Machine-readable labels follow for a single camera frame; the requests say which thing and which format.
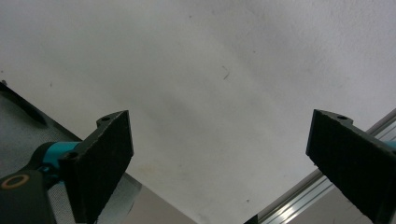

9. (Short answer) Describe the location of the aluminium profile rail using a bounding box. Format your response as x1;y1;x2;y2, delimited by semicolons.
244;107;396;224

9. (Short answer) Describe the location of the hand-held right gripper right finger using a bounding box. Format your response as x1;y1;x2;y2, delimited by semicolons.
305;108;396;224

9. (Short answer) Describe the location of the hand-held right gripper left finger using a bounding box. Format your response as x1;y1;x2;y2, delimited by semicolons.
58;109;134;224

